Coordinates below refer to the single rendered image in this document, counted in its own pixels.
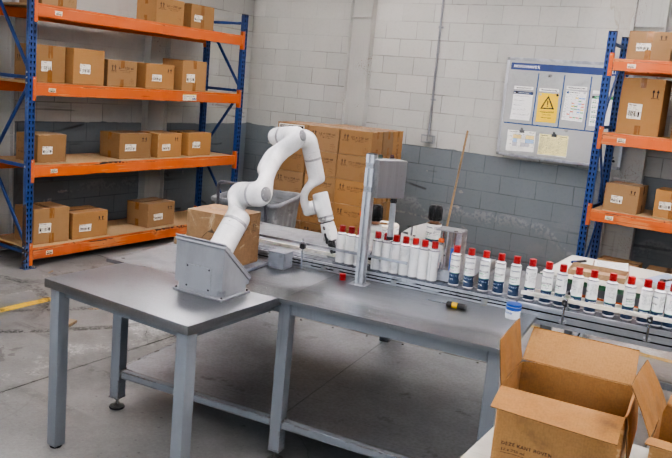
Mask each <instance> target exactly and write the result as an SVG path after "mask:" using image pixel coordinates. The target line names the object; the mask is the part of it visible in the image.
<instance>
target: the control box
mask: <svg viewBox="0 0 672 458"><path fill-rule="evenodd" d="M407 163H408V162H407V161H404V160H400V159H387V158H383V159H375V163H374V175H373V185H372V192H371V193H372V197H374V198H404V192H405V182H406V173H407Z"/></svg>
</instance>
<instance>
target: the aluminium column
mask: <svg viewBox="0 0 672 458"><path fill-rule="evenodd" d="M375 159H378V154H376V153H367V155H366V162H367V163H373V164H374V163H375ZM373 175H374V168H372V167H371V168H365V176H364V186H366V187H372V185H373ZM373 202H374V197H372V193H371V192H365V191H363V197H362V208H361V218H360V228H359V239H358V249H357V260H356V270H355V281H354V283H356V284H360V285H363V284H365V283H366V273H367V263H368V253H369V242H370V232H371V222H372V212H373Z"/></svg>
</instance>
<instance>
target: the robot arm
mask: <svg viewBox="0 0 672 458"><path fill-rule="evenodd" d="M268 140H269V142H270V143H271V144H272V145H274V146H272V147H271V148H269V149H268V150H267V151H266V152H265V154H264V155H263V157H262V159H261V160H260V162H259V165H258V168H257V172H258V174H259V177H258V179H257V180H256V181H255V182H238V183H236V184H234V185H233V186H232V187H231V188H230V189H229V191H228V194H227V198H228V210H227V212H226V214H225V216H224V217H223V219H222V221H221V223H220V225H219V226H218V228H217V230H216V232H215V233H214V235H213V237H212V239H211V240H210V241H213V242H218V243H222V244H226V245H227V246H228V248H229V249H230V250H231V252H232V253H234V251H235V249H236V247H237V245H238V243H239V241H240V240H241V238H242V236H243V234H244V232H245V230H246V229H247V227H248V225H249V222H250V217H249V215H248V213H247V212H246V211H245V209H246V208H247V207H261V206H265V205H266V204H268V203H269V202H270V200H271V198H272V195H273V183H274V178H275V175H276V173H277V171H278V169H279V168H280V166H281V165H282V163H283V162H284V161H285V160H286V159H287V158H288V157H289V156H291V155H292V154H294V153H295V152H296V151H298V150H299V149H300V148H302V152H303V157H304V161H305V165H306V170H307V174H308V181H307V183H306V184H305V185H304V187H303V188H302V191H301V194H300V203H301V208H302V212H303V214H304V215H305V216H310V215H315V214H316V215H317V217H318V221H319V222H321V223H320V224H321V232H322V237H323V240H324V241H325V242H326V244H328V246H329V247H333V248H336V246H335V245H336V244H335V241H336V239H337V229H336V226H335V223H334V221H333V220H332V219H334V217H333V213H332V209H331V204H330V200H329V196H328V192H327V191H324V192H319V193H315V194H313V201H308V194H309V192H310V191H311V190H312V189H313V188H315V187H316V186H318V185H320V184H322V183H323V182H324V181H325V174H324V170H323V165H322V160H321V155H320V150H319V145H318V141H317V138H316V136H315V135H314V133H312V132H311V131H309V130H306V129H302V128H301V127H299V126H287V127H276V128H273V129H271V130H270V131H269V133H268Z"/></svg>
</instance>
